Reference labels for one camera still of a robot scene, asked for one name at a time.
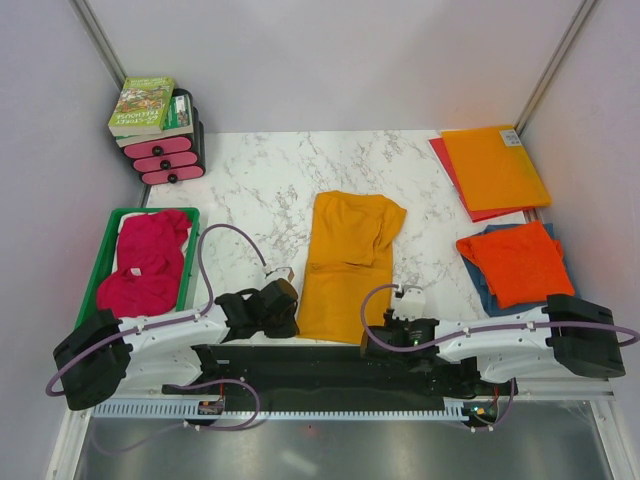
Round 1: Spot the yellow t shirt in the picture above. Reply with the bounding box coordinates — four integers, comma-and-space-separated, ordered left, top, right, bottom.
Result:
297, 191, 407, 344

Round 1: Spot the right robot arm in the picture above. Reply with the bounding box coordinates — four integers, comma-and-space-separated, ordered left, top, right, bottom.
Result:
360, 292, 639, 394

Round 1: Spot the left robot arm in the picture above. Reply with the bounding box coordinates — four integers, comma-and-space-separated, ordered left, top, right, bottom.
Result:
46, 278, 298, 411

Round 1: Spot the folded orange t shirt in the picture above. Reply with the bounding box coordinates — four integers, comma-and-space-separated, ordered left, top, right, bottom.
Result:
455, 219, 576, 310

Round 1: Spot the magenta t shirt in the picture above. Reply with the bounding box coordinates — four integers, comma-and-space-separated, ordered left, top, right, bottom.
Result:
96, 210, 192, 318

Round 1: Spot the red plastic folder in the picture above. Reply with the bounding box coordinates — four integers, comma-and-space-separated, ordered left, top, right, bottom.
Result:
430, 137, 534, 222

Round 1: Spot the green plastic tray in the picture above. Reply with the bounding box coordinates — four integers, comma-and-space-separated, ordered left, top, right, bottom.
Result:
76, 207, 200, 325

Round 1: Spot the pink and black drawer unit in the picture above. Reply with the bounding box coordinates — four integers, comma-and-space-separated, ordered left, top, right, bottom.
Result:
120, 88, 206, 185

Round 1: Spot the orange plastic folder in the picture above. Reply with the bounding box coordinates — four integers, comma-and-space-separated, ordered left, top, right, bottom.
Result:
442, 125, 552, 211

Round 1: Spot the green illustrated book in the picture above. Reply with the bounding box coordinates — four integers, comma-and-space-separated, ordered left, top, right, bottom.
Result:
108, 76, 174, 137

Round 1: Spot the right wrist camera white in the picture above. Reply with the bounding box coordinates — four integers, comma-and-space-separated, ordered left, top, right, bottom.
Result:
391, 285, 426, 322

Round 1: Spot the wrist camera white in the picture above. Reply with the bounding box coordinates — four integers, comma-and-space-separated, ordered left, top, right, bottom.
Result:
391, 285, 426, 322
263, 265, 294, 283

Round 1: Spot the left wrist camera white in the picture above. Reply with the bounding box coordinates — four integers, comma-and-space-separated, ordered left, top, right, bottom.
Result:
263, 265, 294, 283

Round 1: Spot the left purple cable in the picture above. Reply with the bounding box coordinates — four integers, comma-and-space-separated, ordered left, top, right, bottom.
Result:
45, 223, 267, 455

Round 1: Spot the purple cable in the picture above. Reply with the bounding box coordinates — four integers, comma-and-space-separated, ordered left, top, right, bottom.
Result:
45, 223, 267, 455
359, 283, 640, 434

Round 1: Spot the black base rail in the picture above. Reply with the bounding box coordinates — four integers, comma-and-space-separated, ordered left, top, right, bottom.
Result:
162, 345, 518, 413

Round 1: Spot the white slotted cable duct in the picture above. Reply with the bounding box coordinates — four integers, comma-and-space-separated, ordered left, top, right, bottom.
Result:
93, 395, 499, 421

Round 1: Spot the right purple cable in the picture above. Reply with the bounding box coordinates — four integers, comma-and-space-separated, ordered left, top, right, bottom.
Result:
359, 283, 640, 434

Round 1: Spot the left aluminium corner post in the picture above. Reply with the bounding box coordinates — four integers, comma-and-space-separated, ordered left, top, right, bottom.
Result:
68, 0, 127, 88

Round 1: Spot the aluminium corner post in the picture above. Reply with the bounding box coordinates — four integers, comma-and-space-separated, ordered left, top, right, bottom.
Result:
514, 0, 600, 136
68, 0, 127, 88

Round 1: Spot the right aluminium corner post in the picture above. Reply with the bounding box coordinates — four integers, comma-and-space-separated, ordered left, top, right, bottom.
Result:
514, 0, 600, 136

